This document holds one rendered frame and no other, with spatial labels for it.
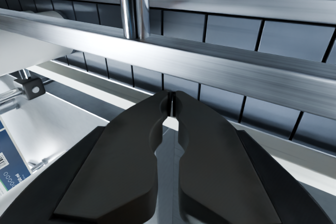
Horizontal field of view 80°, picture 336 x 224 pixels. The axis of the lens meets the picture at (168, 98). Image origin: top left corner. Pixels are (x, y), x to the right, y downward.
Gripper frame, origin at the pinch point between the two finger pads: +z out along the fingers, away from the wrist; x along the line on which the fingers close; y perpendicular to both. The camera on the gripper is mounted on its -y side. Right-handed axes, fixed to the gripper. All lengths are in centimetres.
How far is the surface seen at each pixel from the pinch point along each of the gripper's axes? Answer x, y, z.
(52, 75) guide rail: -14.3, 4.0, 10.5
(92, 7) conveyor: -8.3, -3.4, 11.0
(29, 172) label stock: -38, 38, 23
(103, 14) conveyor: -7.1, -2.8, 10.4
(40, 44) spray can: -13.6, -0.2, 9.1
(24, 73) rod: -22.2, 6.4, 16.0
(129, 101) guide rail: -3.9, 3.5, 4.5
